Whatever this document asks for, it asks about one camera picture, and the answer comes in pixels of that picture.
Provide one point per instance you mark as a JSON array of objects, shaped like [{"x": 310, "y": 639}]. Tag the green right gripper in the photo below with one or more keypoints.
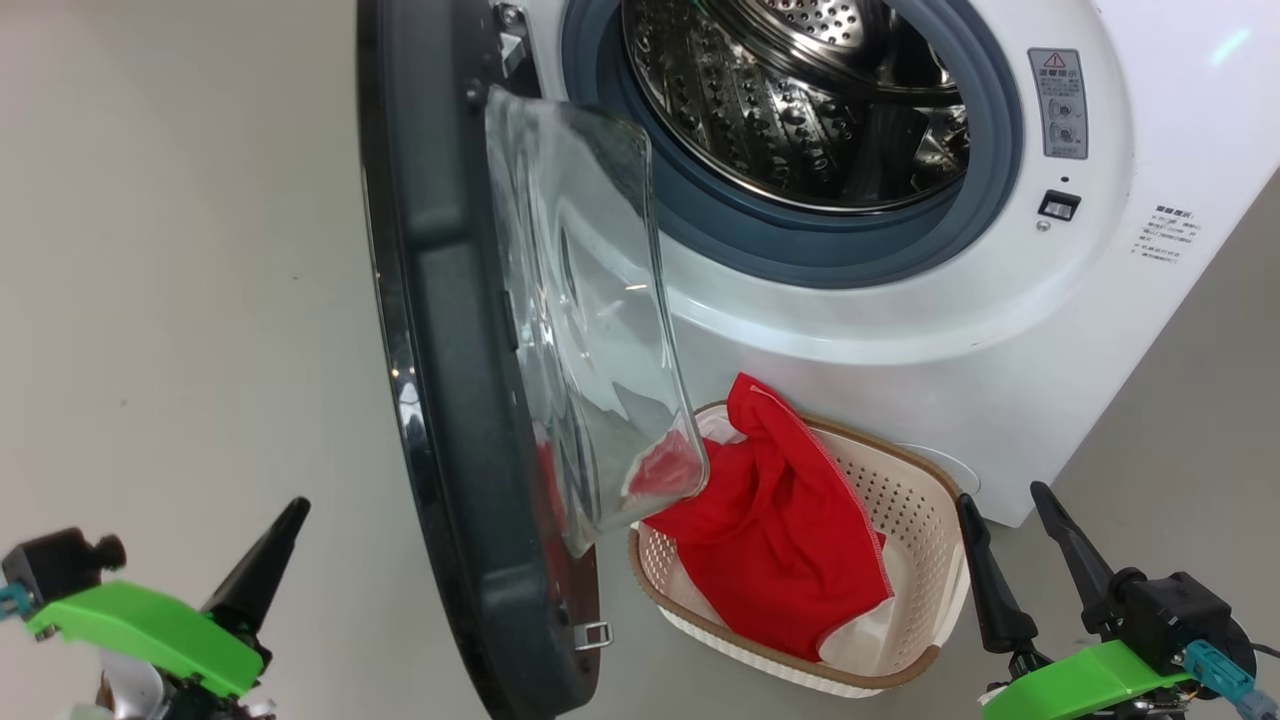
[{"x": 1080, "y": 685}]

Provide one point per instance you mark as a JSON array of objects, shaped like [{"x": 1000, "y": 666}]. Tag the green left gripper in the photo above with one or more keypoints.
[{"x": 150, "y": 625}]

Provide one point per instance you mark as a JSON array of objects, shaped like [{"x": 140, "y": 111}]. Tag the red garment with white trim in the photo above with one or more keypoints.
[{"x": 780, "y": 530}]

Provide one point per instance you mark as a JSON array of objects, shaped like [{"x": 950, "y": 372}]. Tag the dark grey glass washer door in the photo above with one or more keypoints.
[{"x": 450, "y": 300}]

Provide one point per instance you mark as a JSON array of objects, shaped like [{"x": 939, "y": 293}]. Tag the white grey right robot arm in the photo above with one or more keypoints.
[{"x": 1150, "y": 711}]

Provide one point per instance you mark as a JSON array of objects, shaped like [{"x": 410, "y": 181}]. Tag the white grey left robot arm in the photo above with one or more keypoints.
[{"x": 125, "y": 690}]

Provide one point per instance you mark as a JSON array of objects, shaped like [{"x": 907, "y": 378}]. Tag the cream perforated laundry basket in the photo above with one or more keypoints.
[{"x": 910, "y": 510}]

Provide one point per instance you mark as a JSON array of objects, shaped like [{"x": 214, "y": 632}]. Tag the white washing machine body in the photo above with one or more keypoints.
[{"x": 900, "y": 380}]

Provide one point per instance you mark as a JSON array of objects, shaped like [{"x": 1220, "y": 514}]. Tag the silver door latch hook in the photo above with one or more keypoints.
[{"x": 580, "y": 637}]

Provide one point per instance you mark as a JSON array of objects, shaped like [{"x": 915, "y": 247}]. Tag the black door latch socket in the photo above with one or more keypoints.
[{"x": 1059, "y": 206}]

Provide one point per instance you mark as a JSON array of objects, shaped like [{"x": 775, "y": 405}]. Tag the grey rubber door gasket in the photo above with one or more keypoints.
[{"x": 800, "y": 250}]

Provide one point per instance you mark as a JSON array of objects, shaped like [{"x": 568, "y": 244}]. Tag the silver door hinge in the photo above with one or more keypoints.
[{"x": 512, "y": 45}]

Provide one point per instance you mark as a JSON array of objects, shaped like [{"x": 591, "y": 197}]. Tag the round white filter cover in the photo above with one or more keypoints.
[{"x": 955, "y": 470}]

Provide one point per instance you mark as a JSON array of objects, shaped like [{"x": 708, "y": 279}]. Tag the grey warning sticker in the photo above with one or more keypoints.
[{"x": 1058, "y": 100}]

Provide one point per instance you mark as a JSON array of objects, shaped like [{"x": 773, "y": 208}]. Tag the steel perforated washer drum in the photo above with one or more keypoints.
[{"x": 760, "y": 110}]

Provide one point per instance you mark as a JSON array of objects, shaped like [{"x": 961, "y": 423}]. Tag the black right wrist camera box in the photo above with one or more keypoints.
[{"x": 1170, "y": 610}]

